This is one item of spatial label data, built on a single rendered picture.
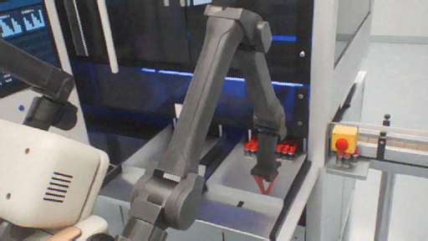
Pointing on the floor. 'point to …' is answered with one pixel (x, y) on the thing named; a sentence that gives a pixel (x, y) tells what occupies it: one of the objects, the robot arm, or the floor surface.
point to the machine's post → (320, 110)
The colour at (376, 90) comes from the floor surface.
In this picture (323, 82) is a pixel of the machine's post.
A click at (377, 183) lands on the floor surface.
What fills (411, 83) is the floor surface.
